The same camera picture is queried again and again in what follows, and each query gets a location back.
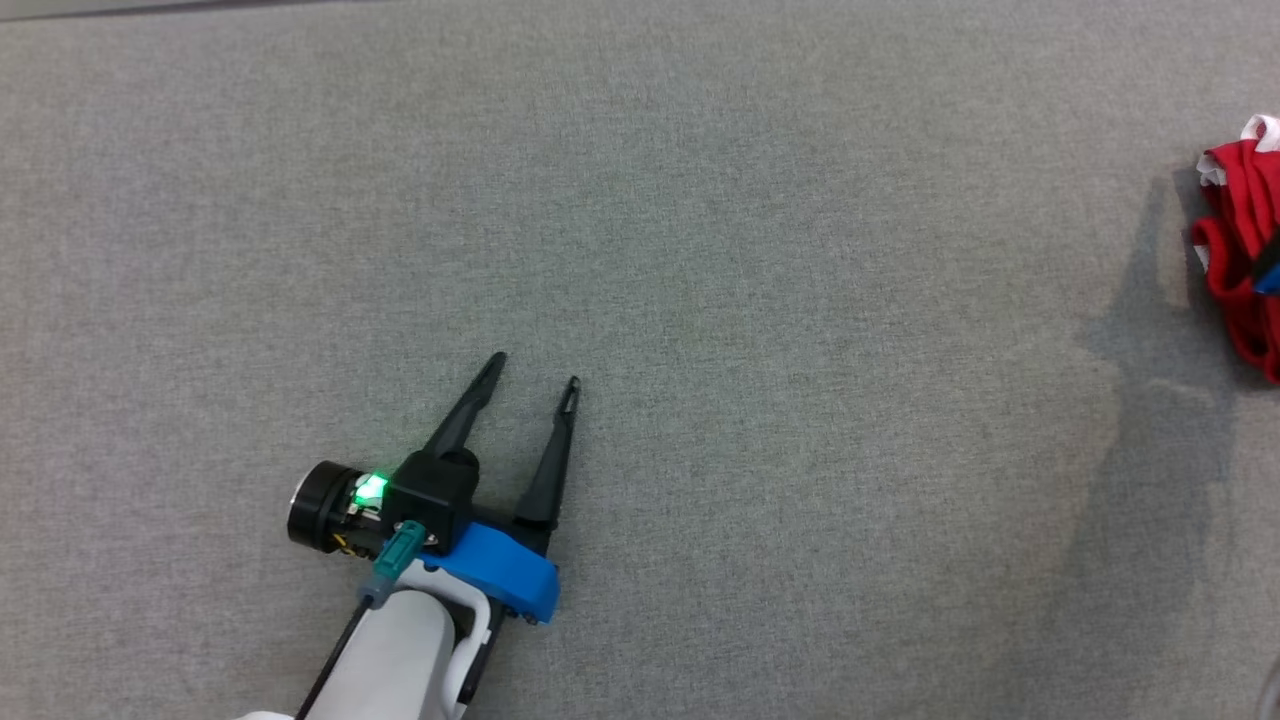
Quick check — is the teal left camera connector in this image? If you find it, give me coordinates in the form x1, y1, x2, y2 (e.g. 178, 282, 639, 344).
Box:
362, 520, 427, 608

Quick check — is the crumpled red white garment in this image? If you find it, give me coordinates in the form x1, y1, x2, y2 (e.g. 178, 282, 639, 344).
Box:
1190, 113, 1280, 386

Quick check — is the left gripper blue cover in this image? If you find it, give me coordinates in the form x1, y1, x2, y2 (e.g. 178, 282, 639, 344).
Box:
288, 352, 582, 626

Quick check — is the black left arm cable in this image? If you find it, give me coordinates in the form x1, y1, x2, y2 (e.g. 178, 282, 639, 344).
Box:
293, 598, 373, 720

